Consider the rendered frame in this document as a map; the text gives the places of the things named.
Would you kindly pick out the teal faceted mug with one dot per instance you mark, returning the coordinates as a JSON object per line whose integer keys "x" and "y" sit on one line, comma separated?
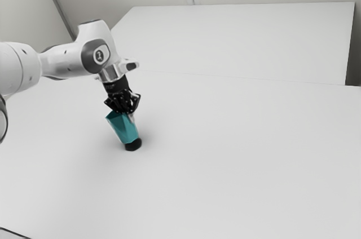
{"x": 123, "y": 128}

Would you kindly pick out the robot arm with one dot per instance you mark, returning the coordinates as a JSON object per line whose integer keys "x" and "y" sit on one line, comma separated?
{"x": 65, "y": 55}

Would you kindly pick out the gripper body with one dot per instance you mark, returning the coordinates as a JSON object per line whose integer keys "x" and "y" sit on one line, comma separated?
{"x": 116, "y": 87}

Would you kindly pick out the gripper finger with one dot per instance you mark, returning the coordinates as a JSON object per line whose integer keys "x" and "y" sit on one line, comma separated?
{"x": 132, "y": 105}

